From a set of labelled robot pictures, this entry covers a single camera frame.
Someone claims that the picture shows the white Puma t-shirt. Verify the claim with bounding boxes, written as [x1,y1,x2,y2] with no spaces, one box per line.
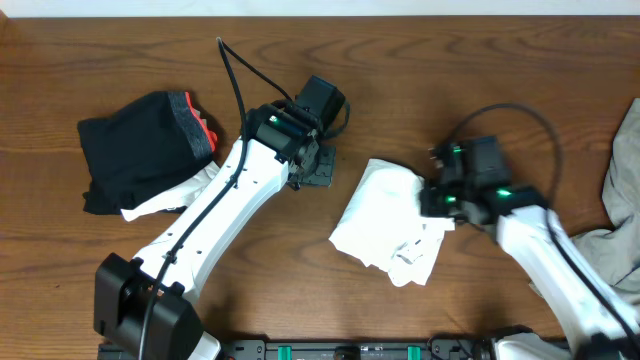
[329,158,456,287]

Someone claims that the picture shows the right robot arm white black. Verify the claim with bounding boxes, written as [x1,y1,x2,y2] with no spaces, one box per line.
[420,136,639,359]

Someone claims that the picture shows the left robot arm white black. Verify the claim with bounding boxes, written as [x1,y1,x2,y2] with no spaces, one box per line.
[94,76,350,359]

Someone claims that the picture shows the white folded cloth under pile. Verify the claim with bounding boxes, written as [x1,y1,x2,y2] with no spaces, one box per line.
[121,161,220,222]

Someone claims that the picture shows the grey garment at right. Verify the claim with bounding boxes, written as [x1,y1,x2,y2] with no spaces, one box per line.
[572,98,639,307]

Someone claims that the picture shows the black folded garment orange trim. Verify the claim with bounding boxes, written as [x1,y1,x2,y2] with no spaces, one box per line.
[77,91,218,216]

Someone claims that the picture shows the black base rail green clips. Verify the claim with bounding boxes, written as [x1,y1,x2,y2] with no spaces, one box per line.
[190,334,498,360]

